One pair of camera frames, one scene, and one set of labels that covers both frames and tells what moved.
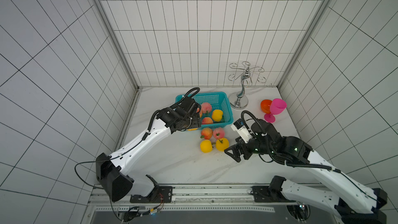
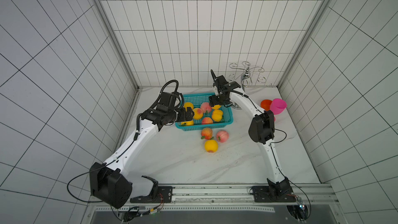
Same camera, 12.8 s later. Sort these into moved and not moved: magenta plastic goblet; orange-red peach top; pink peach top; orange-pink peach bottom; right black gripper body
Moved: pink peach top; right black gripper body
Not moved: orange-red peach top; magenta plastic goblet; orange-pink peach bottom
